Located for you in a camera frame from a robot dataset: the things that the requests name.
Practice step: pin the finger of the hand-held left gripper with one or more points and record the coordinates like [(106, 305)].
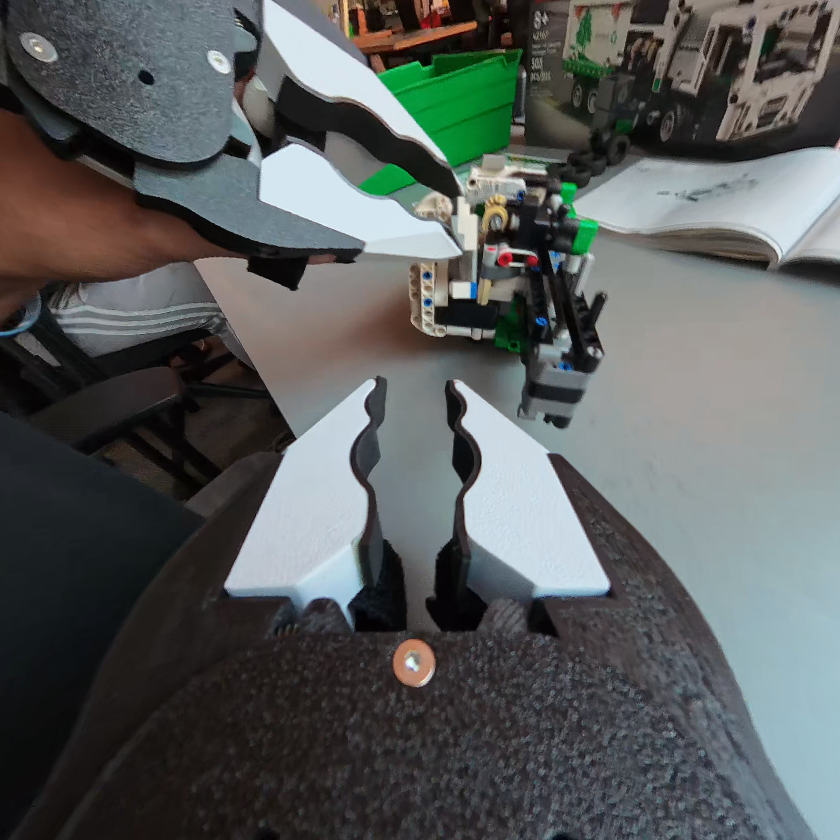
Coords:
[(328, 59), (328, 203)]

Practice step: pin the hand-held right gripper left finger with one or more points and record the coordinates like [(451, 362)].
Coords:
[(302, 518)]

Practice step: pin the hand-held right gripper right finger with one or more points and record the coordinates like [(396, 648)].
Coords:
[(531, 525)]

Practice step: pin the white lego truck model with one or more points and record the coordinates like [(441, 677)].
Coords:
[(512, 282)]

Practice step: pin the lego set box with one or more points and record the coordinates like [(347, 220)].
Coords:
[(689, 65)]

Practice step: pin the person's left hand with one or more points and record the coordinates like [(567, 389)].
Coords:
[(85, 223)]

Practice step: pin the wooden table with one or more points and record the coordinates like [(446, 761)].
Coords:
[(420, 36)]

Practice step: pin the green plastic bin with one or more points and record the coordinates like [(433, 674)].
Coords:
[(459, 105)]

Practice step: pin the person's striped trouser leg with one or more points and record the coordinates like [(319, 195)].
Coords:
[(131, 308)]

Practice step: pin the green and white sticker sheet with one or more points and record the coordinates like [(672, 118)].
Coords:
[(525, 164)]

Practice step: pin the black office chair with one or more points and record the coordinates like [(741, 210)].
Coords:
[(118, 400)]

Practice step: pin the blue wristband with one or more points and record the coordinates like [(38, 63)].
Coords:
[(23, 321)]

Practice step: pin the pile of black tyres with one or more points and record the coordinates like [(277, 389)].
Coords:
[(600, 154)]

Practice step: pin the open instruction booklet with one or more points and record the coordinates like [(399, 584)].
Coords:
[(709, 203)]

